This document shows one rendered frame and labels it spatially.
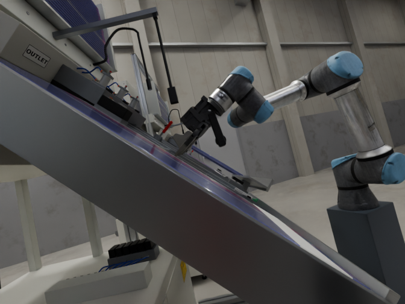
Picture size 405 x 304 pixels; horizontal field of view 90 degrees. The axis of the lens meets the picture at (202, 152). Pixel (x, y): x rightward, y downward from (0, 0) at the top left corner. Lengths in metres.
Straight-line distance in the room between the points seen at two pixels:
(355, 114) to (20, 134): 0.95
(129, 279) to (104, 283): 0.06
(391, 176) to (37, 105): 1.00
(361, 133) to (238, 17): 5.99
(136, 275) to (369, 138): 0.91
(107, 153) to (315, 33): 8.21
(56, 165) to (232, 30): 6.24
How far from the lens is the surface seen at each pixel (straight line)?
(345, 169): 1.08
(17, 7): 0.72
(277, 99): 0.91
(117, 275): 0.63
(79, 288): 0.69
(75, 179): 0.22
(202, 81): 5.19
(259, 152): 5.35
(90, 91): 0.61
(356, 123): 0.98
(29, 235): 1.16
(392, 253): 1.20
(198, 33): 5.86
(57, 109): 0.23
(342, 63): 0.94
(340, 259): 0.34
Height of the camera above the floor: 0.89
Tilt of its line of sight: 4 degrees up
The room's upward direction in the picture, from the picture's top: 13 degrees counter-clockwise
